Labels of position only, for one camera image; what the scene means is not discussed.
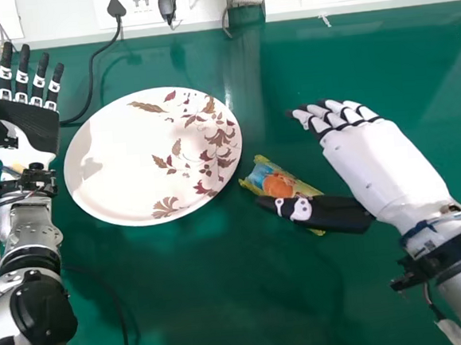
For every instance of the white plate brown leaf pattern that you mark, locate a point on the white plate brown leaf pattern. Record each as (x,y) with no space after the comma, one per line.
(133,160)

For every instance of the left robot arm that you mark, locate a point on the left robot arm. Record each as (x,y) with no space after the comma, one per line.
(28,236)

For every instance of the yellow-green biscuit packet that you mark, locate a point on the yellow-green biscuit packet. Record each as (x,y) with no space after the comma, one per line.
(279,180)

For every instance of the black power adapter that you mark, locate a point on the black power adapter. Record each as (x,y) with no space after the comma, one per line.
(165,2)

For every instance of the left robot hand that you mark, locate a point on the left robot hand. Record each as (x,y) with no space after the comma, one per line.
(31,124)

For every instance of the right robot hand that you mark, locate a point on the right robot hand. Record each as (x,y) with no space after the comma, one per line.
(373,161)

